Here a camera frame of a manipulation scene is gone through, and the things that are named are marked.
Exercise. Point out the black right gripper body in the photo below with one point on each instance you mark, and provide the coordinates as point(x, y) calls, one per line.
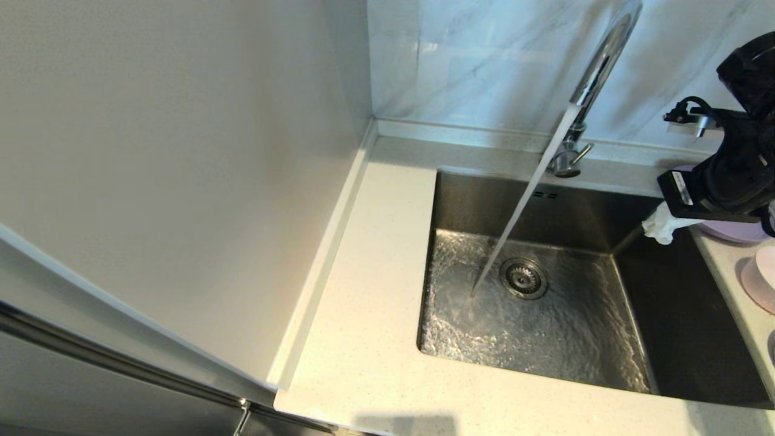
point(720, 188)

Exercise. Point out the wrapped right gripper finger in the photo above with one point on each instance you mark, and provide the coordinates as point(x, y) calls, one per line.
point(657, 219)
point(669, 233)

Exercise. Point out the purple plastic plate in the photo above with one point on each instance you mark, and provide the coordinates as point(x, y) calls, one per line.
point(735, 232)

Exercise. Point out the pink plastic cup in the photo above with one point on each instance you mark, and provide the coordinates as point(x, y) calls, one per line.
point(761, 281)

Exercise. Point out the chrome gooseneck kitchen faucet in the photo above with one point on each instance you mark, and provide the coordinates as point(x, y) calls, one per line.
point(602, 60)

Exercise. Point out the stainless steel sink basin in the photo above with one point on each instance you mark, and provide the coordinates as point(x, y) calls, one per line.
point(575, 339)

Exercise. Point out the running water stream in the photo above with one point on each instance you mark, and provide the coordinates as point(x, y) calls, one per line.
point(521, 206)

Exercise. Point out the round metal drain strainer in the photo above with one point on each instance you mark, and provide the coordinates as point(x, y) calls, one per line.
point(524, 278)

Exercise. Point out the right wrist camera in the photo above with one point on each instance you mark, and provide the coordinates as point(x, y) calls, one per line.
point(690, 118)

